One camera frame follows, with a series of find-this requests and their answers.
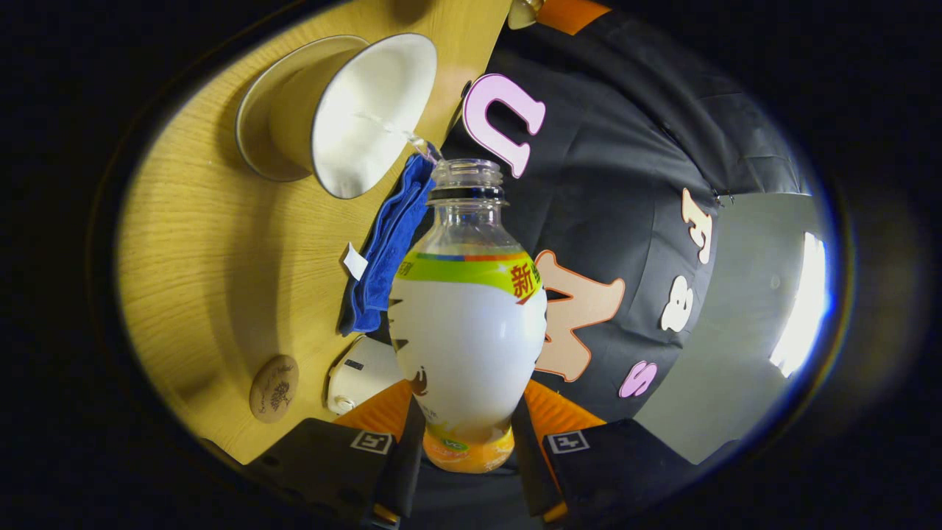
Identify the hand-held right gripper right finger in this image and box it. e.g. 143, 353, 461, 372
511, 379, 744, 526

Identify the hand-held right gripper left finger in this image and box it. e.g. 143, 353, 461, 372
243, 379, 428, 528

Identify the cream teacup lid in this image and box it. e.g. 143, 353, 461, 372
508, 0, 545, 30

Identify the round cork coaster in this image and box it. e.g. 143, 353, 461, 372
249, 355, 300, 424

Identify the white label water bottle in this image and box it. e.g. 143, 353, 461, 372
388, 158, 549, 474

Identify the cream ceramic teacup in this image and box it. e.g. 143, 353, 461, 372
269, 33, 439, 199

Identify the white toaster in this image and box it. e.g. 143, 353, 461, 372
326, 335, 407, 415

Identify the black backdrop cloth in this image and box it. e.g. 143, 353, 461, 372
442, 7, 818, 442

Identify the blue towel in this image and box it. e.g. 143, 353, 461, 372
339, 153, 440, 337

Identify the ceiling light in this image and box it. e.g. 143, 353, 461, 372
769, 232, 830, 378

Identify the cream ceramic saucer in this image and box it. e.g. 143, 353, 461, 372
235, 35, 369, 183

